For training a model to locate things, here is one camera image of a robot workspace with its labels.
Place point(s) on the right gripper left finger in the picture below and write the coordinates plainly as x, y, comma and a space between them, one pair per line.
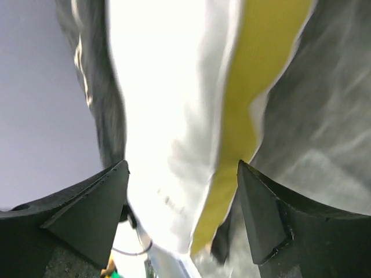
68, 233

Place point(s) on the white pillow yellow edge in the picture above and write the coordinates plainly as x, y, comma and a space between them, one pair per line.
194, 77

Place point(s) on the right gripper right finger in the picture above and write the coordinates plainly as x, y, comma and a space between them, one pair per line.
291, 235

